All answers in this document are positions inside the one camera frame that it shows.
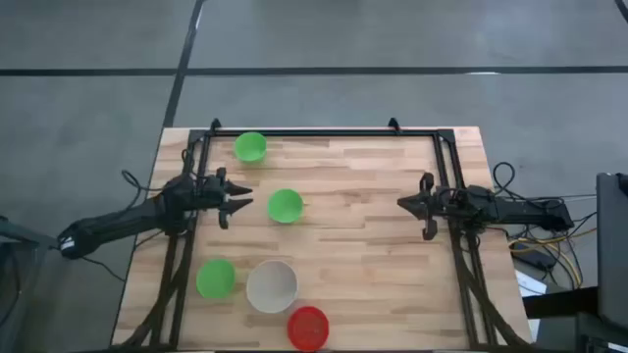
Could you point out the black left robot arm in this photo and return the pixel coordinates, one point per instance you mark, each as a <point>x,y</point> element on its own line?
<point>127,220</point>

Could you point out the white paper sheet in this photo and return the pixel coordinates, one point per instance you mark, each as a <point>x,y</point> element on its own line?
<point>531,285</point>

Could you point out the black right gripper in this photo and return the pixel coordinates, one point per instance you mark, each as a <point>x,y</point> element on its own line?
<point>441,203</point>

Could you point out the black power adapter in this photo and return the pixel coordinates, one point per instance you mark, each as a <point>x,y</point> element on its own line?
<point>536,258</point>

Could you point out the green plastic bowl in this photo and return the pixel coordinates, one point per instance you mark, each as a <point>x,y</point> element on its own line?
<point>216,278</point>
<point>285,206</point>
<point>250,147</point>

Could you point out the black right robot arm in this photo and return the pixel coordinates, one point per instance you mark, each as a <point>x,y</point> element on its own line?
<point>515,210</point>

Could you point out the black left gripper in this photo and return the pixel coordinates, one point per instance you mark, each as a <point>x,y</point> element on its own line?
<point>212,192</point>

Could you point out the white ribbed bowl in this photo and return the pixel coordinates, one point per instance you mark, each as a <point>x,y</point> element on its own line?
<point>272,286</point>

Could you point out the red plastic bowl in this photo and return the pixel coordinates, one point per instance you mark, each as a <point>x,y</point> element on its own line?
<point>308,328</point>

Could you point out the black aluminium table frame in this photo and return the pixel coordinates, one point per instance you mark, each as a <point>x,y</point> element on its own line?
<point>324,133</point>

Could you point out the dark grey cabinet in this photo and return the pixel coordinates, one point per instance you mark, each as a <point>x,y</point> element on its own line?
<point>613,245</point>

